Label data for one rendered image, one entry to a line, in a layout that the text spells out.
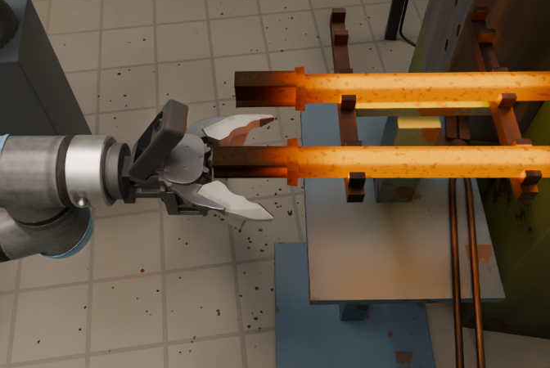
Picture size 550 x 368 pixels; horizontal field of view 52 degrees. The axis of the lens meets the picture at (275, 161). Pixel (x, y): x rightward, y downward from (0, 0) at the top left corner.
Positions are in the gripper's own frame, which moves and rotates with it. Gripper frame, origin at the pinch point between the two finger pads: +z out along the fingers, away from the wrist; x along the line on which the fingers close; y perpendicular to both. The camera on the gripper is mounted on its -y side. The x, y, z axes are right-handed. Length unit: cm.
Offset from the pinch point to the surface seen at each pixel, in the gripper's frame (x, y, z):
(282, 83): -10.8, -2.0, 1.0
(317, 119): -26.7, 26.3, 7.9
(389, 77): -12.9, -0.9, 15.2
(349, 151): -0.9, -0.9, 9.0
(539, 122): -30, 31, 52
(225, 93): -89, 92, -17
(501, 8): -36, 8, 38
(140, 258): -27, 92, -38
